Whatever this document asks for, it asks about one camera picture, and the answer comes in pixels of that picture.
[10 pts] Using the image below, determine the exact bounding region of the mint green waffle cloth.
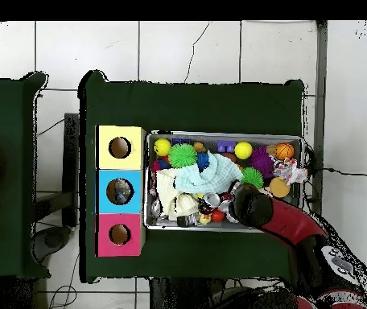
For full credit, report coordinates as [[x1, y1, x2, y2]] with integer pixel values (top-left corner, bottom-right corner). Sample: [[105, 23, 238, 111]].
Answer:
[[174, 153, 244, 195]]

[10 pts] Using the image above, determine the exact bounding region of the cream waffle cloth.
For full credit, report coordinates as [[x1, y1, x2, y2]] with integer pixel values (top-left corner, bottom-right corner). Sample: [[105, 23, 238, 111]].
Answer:
[[155, 168, 200, 221]]

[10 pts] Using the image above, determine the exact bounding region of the wooden box with three holes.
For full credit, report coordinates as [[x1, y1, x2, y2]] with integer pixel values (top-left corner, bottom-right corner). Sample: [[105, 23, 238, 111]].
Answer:
[[94, 124, 146, 258]]

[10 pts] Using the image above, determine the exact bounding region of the green spiky rubber ball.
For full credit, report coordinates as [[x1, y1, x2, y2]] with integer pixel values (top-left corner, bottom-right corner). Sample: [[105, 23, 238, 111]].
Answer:
[[241, 166, 265, 189], [167, 142, 198, 169]]

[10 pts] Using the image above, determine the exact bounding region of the yellow smiley foam ball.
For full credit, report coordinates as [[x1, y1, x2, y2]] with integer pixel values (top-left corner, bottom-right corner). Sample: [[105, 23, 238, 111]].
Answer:
[[152, 138, 172, 158]]

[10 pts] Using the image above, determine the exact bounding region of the black and red can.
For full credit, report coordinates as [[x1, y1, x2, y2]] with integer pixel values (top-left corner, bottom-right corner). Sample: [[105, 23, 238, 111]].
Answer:
[[197, 192, 221, 216]]

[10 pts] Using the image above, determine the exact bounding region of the yellow tennis ball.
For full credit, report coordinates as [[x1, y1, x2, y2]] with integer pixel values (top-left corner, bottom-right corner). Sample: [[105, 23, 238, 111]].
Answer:
[[233, 141, 254, 160]]

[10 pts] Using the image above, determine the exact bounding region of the dark green table cloth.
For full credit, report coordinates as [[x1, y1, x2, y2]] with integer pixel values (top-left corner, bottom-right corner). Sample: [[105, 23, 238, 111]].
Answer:
[[0, 71, 51, 279], [78, 69, 305, 284]]

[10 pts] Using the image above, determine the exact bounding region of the purple spiky rubber ball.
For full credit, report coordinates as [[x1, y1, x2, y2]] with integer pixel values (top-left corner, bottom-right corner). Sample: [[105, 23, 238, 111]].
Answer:
[[249, 146, 275, 179]]

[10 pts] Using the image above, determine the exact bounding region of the peach foam ball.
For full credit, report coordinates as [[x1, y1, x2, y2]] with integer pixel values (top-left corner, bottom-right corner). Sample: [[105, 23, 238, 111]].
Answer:
[[269, 176, 291, 199]]

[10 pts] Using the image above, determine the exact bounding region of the orange toy basketball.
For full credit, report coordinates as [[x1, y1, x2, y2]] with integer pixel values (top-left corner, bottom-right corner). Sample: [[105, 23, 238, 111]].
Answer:
[[274, 142, 295, 160]]

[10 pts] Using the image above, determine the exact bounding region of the black upright panel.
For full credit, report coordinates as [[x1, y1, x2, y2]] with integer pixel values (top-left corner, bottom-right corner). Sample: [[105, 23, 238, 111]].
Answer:
[[61, 112, 80, 228]]

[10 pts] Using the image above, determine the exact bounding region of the silver wire mesh bin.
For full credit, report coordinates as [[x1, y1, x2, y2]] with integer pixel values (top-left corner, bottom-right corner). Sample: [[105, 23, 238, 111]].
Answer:
[[143, 130, 304, 234]]

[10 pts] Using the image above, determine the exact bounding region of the grey metal rail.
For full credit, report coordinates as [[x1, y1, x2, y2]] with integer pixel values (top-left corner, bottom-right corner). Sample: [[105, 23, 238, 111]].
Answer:
[[308, 20, 328, 215]]

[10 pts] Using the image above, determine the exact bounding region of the black power cable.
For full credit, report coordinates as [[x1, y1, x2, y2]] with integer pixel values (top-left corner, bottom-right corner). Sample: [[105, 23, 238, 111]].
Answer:
[[305, 166, 367, 177]]

